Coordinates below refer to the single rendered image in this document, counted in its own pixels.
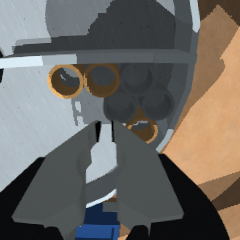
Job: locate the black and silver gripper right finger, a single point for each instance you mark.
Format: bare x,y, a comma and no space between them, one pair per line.
153,191

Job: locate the bronze bushing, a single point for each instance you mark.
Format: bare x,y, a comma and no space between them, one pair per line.
149,133
101,91
61,90

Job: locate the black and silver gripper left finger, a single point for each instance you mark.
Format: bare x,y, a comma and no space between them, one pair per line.
50,192

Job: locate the blue open crate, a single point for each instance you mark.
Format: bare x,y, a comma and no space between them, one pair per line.
100,223

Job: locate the grey metal bushing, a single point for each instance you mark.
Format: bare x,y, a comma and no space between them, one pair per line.
164,109
123,116
142,89

